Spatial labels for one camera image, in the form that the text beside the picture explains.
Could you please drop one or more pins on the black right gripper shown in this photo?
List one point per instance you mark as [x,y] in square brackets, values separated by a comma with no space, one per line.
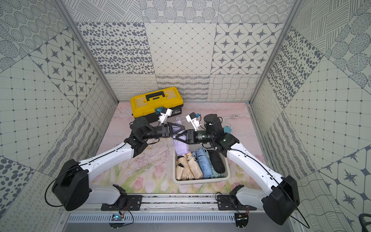
[191,135]

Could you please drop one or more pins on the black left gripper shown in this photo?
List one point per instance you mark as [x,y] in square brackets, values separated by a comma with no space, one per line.
[168,130]

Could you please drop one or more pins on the lavender umbrella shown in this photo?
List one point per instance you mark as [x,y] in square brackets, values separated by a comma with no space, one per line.
[180,147]

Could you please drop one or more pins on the white plastic storage box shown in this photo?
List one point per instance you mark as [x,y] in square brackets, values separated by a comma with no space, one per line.
[227,172]

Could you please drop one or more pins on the small pale blue umbrella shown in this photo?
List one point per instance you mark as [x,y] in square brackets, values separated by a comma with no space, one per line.
[203,162]

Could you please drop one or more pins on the small beige umbrella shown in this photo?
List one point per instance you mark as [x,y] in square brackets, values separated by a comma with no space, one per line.
[194,166]

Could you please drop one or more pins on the black umbrella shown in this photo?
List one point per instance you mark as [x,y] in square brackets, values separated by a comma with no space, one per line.
[216,161]

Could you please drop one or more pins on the mint green umbrella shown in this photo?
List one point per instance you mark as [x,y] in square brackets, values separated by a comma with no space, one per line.
[217,175]

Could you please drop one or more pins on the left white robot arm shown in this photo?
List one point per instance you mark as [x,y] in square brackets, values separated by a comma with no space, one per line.
[73,186]

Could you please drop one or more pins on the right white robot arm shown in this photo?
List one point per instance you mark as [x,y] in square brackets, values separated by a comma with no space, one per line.
[279,195]

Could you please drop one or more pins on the teal umbrella case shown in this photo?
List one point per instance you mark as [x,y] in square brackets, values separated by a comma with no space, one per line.
[227,129]

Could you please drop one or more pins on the yellow black toolbox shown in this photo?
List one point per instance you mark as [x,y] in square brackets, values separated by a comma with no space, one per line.
[153,105]

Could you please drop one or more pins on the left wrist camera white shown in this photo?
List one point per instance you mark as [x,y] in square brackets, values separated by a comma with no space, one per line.
[164,114]

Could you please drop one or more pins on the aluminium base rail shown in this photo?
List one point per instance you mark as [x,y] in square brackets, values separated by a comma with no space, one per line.
[179,209]

